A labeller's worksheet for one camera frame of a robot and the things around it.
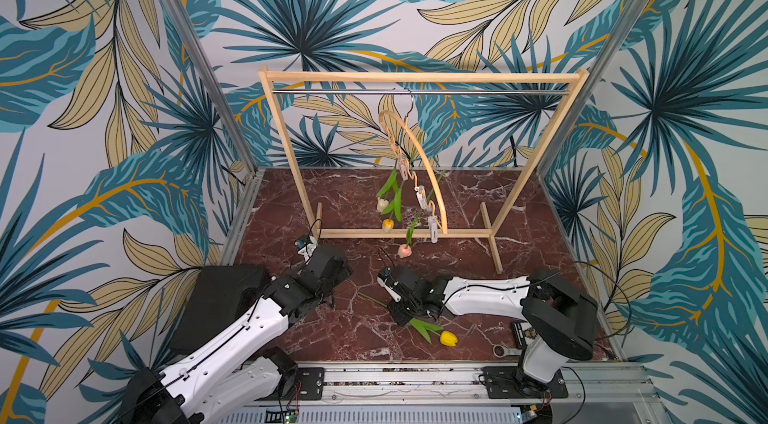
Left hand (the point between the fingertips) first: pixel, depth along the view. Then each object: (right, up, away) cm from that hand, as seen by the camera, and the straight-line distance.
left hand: (341, 268), depth 80 cm
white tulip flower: (+11, +17, +12) cm, 24 cm away
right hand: (+13, -13, +6) cm, 20 cm away
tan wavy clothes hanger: (+19, +44, +21) cm, 52 cm away
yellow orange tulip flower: (+15, +16, +3) cm, 22 cm away
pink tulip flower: (+17, +4, +3) cm, 18 cm away
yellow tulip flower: (+28, -18, -1) cm, 34 cm away
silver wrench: (+42, -22, -1) cm, 47 cm away
